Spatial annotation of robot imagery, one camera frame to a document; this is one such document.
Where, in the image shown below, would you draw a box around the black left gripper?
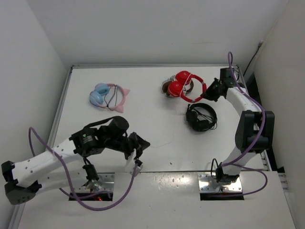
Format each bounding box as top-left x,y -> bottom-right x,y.
104,131 -> 150,163

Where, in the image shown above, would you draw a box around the red wireless headphones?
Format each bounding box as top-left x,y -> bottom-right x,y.
165,71 -> 207,103

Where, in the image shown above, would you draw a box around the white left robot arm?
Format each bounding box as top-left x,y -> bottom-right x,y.
1,116 -> 151,205

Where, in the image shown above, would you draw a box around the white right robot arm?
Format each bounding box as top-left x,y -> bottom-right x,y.
202,68 -> 275,183

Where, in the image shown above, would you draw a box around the brown silver headphones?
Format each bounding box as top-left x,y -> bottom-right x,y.
161,75 -> 194,97

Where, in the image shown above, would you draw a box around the black headphones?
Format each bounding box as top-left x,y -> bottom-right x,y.
185,103 -> 218,132

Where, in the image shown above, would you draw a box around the pink blue cat-ear headphones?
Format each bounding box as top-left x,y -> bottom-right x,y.
89,83 -> 130,114

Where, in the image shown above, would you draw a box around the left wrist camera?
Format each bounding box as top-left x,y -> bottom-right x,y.
124,147 -> 143,176

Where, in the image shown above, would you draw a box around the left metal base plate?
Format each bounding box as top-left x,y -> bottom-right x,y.
73,173 -> 115,194

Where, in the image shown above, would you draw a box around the metal base plate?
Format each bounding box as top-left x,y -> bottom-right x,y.
73,173 -> 115,194
197,172 -> 243,194

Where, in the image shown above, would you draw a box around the black wall cable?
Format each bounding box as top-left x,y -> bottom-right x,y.
243,42 -> 263,77

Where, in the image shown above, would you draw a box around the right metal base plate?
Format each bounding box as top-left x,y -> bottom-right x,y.
197,172 -> 243,194

